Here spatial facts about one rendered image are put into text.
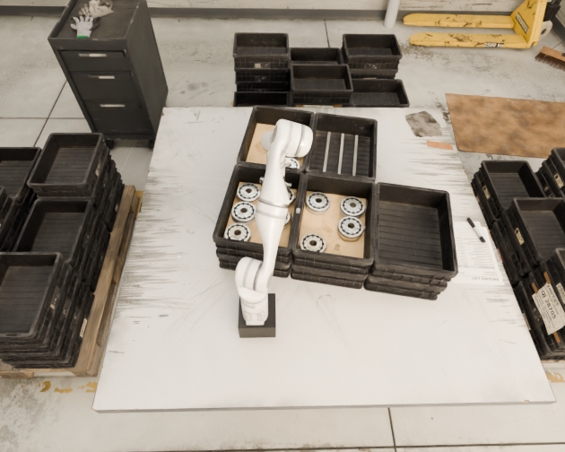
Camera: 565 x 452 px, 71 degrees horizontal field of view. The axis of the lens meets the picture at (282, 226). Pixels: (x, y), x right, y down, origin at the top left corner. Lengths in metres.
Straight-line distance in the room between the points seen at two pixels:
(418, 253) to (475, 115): 2.35
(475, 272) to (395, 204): 0.43
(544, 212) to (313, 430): 1.77
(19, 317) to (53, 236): 0.52
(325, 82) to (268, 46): 0.60
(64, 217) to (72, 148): 0.44
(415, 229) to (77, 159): 1.90
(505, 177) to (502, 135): 0.82
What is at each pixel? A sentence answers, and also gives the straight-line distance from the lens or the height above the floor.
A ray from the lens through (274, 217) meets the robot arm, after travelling 1.13.
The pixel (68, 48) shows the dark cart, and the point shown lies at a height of 0.84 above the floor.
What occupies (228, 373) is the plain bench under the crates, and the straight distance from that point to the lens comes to 1.52.
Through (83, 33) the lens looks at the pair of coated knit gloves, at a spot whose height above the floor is 0.88.
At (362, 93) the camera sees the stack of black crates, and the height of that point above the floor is 0.38.
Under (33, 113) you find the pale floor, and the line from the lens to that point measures 3.95.
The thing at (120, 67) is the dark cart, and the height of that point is 0.70.
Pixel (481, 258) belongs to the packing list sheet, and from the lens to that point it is 1.92.
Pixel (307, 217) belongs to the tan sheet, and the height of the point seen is 0.83.
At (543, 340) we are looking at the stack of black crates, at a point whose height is 0.26.
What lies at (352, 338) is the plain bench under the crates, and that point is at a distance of 1.57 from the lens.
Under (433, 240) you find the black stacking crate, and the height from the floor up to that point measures 0.83.
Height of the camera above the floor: 2.15
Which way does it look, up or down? 54 degrees down
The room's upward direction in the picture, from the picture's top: 2 degrees clockwise
